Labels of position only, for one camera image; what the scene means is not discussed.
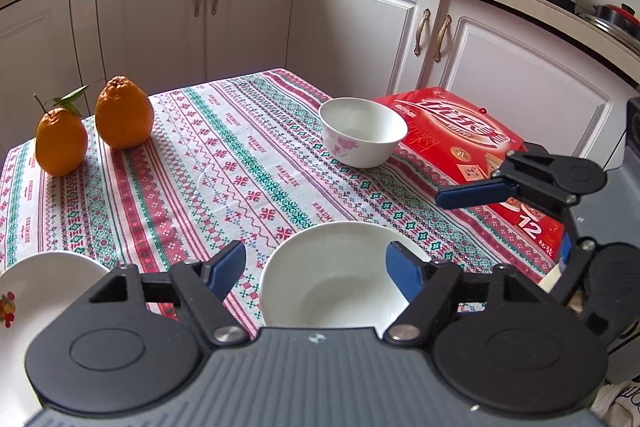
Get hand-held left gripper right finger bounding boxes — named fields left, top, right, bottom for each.
left=382, top=241, right=546, bottom=344

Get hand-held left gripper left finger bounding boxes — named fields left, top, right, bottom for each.
left=89, top=240, right=249, bottom=347

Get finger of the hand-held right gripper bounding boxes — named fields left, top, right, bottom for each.
left=434, top=145, right=577, bottom=210
left=551, top=207, right=597, bottom=304

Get white bowl pink flowers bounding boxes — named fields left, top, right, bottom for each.
left=319, top=97, right=408, bottom=168
left=258, top=222, right=434, bottom=331

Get white plate fruit print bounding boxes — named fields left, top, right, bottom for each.
left=0, top=251, right=112, bottom=423

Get red cardboard box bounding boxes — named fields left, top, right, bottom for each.
left=371, top=87, right=567, bottom=260

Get patterned tablecloth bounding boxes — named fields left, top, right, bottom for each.
left=0, top=68, right=566, bottom=333

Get white garment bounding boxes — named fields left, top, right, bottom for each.
left=591, top=378, right=640, bottom=427

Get large orange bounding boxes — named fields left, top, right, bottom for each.
left=94, top=76, right=155, bottom=151

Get orange with leaf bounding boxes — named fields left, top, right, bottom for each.
left=34, top=84, right=90, bottom=178

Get pot with red lid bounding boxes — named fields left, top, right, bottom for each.
left=579, top=3, right=640, bottom=38

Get white kitchen cabinet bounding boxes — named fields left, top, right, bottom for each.
left=0, top=0, right=640, bottom=168

